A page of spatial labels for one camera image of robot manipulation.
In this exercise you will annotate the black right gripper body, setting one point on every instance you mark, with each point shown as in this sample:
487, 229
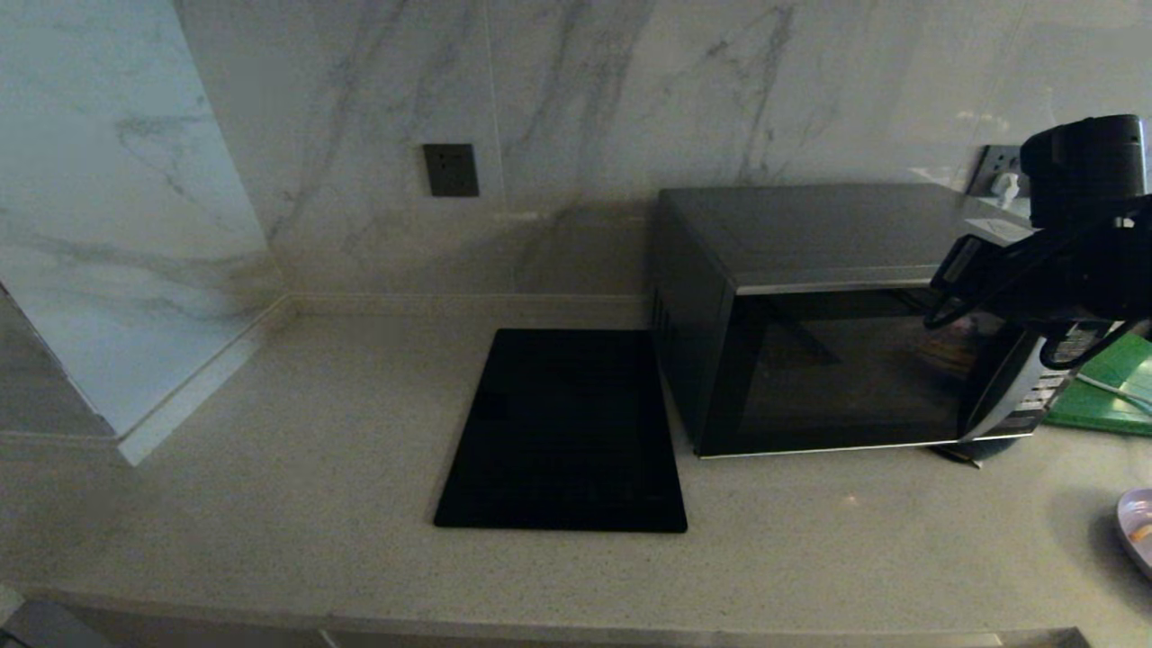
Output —
990, 270

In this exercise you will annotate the purple plate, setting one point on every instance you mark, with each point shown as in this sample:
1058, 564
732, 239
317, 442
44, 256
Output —
1138, 558

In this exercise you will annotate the silver black microwave oven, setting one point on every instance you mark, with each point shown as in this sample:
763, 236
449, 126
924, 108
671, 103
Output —
810, 234

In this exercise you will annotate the white power plug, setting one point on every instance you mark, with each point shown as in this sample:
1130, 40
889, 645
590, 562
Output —
1008, 187

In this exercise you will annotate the green cutting board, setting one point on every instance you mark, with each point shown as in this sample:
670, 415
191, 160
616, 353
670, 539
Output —
1116, 396

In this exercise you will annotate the orange french fry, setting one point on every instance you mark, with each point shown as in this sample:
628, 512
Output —
1143, 532

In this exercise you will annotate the black glass induction cooktop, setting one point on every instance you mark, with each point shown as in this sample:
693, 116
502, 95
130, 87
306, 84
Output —
562, 432

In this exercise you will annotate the grey double wall socket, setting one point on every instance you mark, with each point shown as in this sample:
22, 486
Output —
999, 160

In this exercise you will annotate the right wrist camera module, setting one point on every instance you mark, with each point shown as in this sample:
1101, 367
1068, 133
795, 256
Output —
1084, 166

